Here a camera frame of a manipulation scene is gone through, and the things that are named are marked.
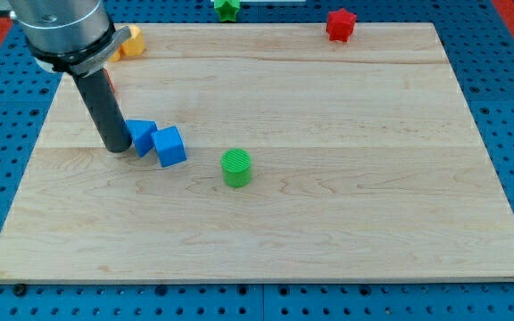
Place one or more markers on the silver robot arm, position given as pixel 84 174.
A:
pixel 73 36

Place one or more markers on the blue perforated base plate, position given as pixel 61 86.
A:
pixel 478 38

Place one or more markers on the wooden board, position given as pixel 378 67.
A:
pixel 367 168

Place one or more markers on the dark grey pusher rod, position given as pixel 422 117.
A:
pixel 96 91

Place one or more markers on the red circle block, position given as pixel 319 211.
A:
pixel 112 87

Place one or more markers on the green star block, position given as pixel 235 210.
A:
pixel 227 9

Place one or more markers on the blue cube block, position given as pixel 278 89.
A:
pixel 169 146

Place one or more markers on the red star block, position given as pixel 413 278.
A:
pixel 340 25

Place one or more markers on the blue triangle block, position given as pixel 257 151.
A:
pixel 141 135

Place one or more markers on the yellow hexagon block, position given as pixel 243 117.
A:
pixel 135 46

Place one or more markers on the green cylinder block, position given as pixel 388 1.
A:
pixel 236 166

